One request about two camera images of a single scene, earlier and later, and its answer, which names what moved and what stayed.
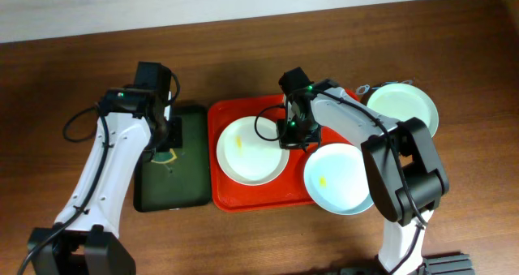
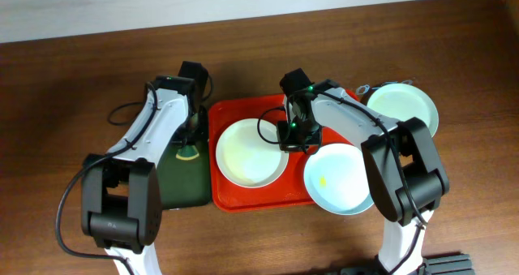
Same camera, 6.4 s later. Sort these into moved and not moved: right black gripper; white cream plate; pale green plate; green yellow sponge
Moved: green yellow sponge
Not moved: right black gripper; pale green plate; white cream plate
